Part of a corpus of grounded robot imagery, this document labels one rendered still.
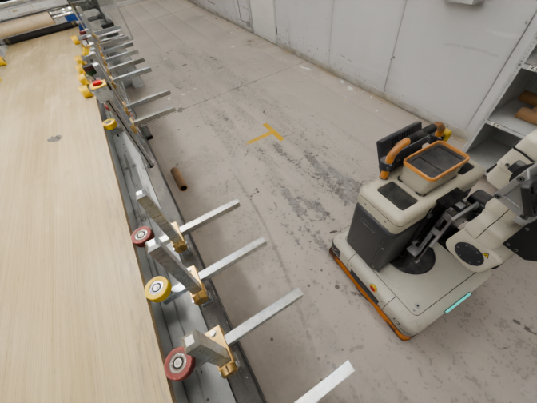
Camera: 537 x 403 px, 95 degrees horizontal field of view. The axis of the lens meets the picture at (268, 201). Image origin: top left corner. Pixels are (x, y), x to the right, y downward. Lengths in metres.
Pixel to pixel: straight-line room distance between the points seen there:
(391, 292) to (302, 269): 0.60
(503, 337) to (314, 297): 1.05
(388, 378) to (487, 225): 0.99
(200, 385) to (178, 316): 0.27
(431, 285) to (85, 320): 1.56
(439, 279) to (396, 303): 0.28
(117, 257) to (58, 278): 0.21
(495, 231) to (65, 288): 1.50
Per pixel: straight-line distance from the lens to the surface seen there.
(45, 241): 1.38
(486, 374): 1.94
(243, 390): 1.01
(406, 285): 1.60
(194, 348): 0.62
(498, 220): 1.16
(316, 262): 1.86
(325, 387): 0.87
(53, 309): 1.16
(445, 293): 1.66
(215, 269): 0.99
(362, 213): 1.29
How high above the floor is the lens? 1.69
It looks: 51 degrees down
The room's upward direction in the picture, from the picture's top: 10 degrees counter-clockwise
